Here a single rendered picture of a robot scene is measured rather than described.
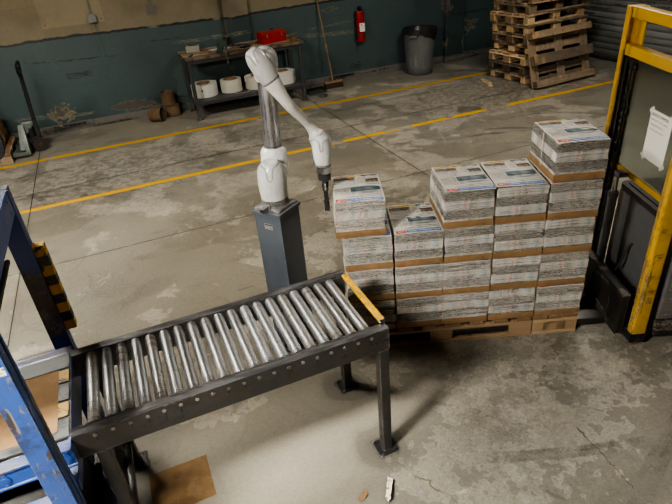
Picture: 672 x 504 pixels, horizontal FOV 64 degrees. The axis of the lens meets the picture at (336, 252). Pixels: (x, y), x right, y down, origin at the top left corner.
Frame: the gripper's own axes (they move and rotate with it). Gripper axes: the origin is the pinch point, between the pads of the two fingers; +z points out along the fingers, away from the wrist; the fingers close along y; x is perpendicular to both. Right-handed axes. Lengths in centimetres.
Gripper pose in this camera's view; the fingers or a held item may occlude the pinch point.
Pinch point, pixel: (327, 205)
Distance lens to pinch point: 318.8
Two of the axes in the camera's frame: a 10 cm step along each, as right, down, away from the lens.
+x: -10.0, 0.9, 0.1
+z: 0.8, 8.5, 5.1
